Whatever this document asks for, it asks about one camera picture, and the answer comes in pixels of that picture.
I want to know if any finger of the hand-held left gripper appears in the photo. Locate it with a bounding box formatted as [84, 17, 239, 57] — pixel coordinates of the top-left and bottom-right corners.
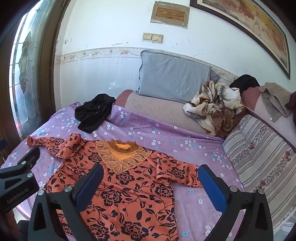
[0, 147, 41, 179]

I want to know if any crumpled floral blanket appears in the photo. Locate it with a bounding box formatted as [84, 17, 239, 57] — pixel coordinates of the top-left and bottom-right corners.
[183, 80, 244, 139]

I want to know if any striped floral cushion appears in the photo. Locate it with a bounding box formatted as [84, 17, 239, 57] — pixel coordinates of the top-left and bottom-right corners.
[222, 115, 296, 230]

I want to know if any beige quilted mattress cover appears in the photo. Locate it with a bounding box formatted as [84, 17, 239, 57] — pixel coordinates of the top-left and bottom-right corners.
[116, 89, 232, 139]

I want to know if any grey pillow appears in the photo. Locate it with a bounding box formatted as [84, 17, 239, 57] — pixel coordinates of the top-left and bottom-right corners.
[136, 50, 221, 105]

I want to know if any orange black floral shirt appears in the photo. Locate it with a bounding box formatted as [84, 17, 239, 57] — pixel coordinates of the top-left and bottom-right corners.
[26, 133, 204, 241]

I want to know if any brown towel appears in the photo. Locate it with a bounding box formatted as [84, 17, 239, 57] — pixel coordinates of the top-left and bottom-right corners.
[258, 82, 293, 122]

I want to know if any black garment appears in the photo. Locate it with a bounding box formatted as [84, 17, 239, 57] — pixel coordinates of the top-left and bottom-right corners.
[74, 93, 116, 134]

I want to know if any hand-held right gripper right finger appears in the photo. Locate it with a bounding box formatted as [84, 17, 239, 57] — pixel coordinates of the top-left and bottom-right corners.
[198, 164, 274, 241]

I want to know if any black cloth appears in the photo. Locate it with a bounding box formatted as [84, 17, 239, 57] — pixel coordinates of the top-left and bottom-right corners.
[229, 74, 260, 92]

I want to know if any stained glass window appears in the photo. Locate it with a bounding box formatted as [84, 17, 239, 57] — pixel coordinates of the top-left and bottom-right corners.
[9, 0, 56, 126]

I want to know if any wooden door frame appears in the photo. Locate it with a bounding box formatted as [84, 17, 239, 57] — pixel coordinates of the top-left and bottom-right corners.
[38, 0, 72, 121]

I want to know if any purple floral bedsheet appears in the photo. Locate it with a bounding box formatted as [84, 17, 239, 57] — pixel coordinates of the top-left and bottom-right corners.
[5, 102, 245, 241]

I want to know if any framed painting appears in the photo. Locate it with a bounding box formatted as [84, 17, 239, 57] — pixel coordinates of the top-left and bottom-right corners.
[190, 0, 290, 80]

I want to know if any framed wall plaque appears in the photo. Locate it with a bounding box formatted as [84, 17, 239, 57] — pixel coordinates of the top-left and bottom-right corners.
[150, 1, 190, 29]

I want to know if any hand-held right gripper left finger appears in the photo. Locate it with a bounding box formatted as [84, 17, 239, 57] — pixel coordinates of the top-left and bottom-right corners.
[27, 163, 104, 241]

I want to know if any maroon cloth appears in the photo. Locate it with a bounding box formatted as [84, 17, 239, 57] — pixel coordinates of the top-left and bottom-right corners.
[285, 91, 296, 112]

